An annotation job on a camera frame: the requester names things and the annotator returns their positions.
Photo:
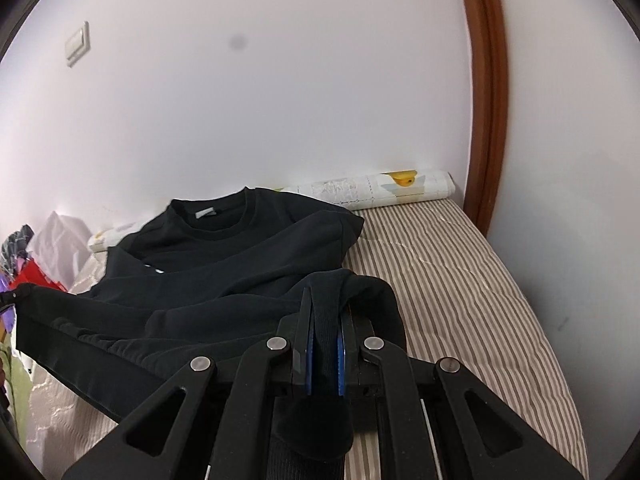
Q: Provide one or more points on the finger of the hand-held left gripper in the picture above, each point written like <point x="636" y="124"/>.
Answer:
<point x="7" y="299"/>

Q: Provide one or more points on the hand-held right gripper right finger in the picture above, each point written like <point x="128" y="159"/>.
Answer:
<point x="341" y="365"/>

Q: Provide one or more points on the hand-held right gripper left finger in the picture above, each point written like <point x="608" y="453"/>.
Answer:
<point x="307" y="365"/>

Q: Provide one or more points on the black sweatshirt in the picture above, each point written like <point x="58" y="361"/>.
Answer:
<point x="225" y="280"/>

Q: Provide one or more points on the colourful printed cloth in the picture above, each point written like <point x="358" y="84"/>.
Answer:
<point x="5" y="310"/>

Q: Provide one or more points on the large red paper bag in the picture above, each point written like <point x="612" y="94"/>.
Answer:
<point x="35" y="277"/>

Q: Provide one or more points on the plaid cloth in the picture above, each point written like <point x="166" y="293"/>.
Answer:
<point x="15" y="247"/>

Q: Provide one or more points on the white plastic bag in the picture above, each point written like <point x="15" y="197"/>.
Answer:
<point x="60" y="240"/>

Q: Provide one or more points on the green sheet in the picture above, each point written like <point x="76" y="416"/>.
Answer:
<point x="15" y="385"/>

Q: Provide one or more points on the striped quilted mat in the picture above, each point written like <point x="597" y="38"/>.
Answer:
<point x="450" y="285"/>

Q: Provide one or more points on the white wall switch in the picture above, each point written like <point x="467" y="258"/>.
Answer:
<point x="76" y="44"/>

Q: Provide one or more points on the brown wooden door frame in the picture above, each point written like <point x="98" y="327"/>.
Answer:
<point x="482" y="85"/>

